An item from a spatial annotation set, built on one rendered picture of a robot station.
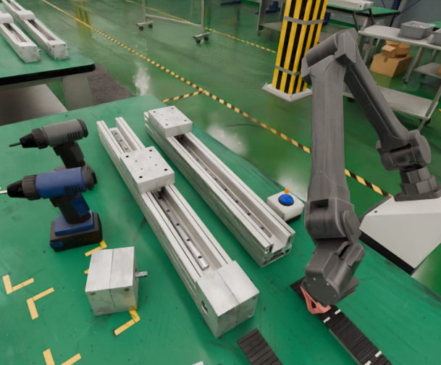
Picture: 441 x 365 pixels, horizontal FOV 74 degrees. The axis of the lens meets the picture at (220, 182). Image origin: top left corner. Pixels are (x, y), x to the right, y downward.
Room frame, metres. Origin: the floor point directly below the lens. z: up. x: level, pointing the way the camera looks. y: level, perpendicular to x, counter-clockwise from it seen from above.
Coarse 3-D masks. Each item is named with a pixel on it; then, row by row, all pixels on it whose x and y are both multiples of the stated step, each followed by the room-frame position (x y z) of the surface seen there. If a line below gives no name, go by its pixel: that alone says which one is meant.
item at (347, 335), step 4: (352, 324) 0.31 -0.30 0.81; (348, 328) 0.30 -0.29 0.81; (352, 328) 0.30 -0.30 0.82; (356, 328) 0.30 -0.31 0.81; (344, 332) 0.29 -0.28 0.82; (348, 332) 0.29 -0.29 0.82; (352, 332) 0.30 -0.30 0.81; (356, 332) 0.29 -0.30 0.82; (360, 332) 0.30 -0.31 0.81; (340, 336) 0.28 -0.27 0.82; (344, 336) 0.29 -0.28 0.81; (348, 336) 0.29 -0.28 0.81; (352, 336) 0.29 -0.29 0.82; (344, 340) 0.28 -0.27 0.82; (348, 340) 0.28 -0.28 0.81; (344, 344) 0.27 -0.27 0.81
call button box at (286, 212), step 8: (272, 200) 0.66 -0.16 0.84; (296, 200) 0.67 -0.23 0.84; (272, 208) 0.64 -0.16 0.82; (280, 208) 0.63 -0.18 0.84; (288, 208) 0.63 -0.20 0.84; (296, 208) 0.63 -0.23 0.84; (280, 216) 0.61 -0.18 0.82; (288, 216) 0.62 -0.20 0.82; (296, 216) 0.64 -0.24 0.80; (288, 224) 0.62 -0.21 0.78
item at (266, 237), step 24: (168, 144) 0.92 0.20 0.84; (192, 144) 0.92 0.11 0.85; (192, 168) 0.76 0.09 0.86; (216, 168) 0.78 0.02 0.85; (216, 192) 0.65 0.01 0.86; (240, 192) 0.67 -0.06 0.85; (240, 216) 0.56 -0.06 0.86; (264, 216) 0.57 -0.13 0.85; (240, 240) 0.53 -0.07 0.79; (264, 240) 0.48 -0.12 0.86; (288, 240) 0.51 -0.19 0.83; (264, 264) 0.47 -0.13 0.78
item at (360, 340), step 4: (356, 336) 0.29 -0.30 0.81; (360, 336) 0.29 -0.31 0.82; (364, 336) 0.29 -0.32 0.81; (352, 340) 0.28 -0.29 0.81; (356, 340) 0.28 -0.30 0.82; (360, 340) 0.28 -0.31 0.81; (364, 340) 0.28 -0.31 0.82; (368, 340) 0.28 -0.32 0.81; (348, 344) 0.27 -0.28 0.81; (352, 344) 0.27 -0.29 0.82; (356, 344) 0.27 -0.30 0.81; (360, 344) 0.27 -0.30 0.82; (364, 344) 0.27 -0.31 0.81; (348, 348) 0.26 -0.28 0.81; (352, 348) 0.26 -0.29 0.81; (356, 348) 0.26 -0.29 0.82; (360, 348) 0.26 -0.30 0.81; (352, 352) 0.26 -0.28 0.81
